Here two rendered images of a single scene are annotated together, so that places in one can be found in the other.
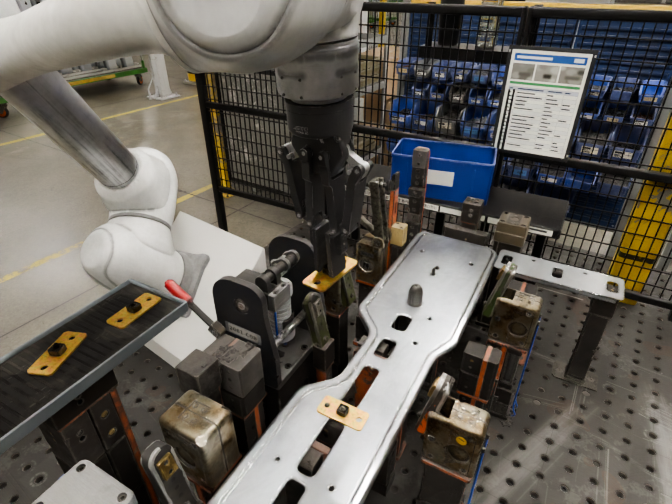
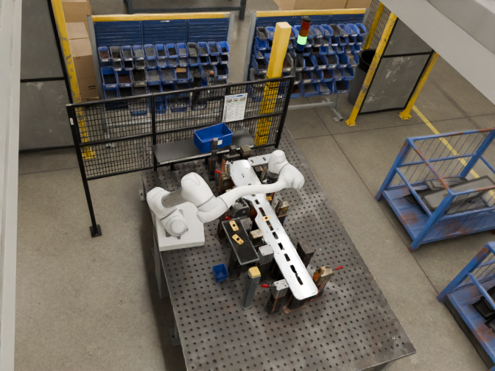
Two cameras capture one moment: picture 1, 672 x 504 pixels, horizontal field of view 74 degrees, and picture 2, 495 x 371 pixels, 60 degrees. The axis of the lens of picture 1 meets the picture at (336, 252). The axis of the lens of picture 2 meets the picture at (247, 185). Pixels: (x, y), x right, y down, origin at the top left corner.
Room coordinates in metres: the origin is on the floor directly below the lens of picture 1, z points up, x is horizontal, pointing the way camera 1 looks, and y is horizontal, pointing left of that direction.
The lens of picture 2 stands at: (-0.41, 1.92, 3.58)
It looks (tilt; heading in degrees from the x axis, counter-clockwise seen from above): 47 degrees down; 300
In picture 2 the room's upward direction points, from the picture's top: 11 degrees clockwise
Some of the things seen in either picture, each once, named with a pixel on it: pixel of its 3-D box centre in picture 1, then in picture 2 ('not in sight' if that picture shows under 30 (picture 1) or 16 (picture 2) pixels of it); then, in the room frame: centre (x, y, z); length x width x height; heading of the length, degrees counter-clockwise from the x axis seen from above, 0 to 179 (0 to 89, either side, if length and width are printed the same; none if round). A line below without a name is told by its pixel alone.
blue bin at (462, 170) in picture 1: (442, 170); (213, 138); (1.34, -0.34, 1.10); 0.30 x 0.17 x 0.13; 71
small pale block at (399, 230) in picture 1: (394, 282); not in sight; (1.03, -0.17, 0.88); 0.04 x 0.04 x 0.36; 61
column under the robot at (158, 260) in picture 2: not in sight; (174, 261); (1.03, 0.45, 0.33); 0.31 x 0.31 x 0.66; 57
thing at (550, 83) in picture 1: (539, 104); (234, 107); (1.33, -0.59, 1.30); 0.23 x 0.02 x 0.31; 61
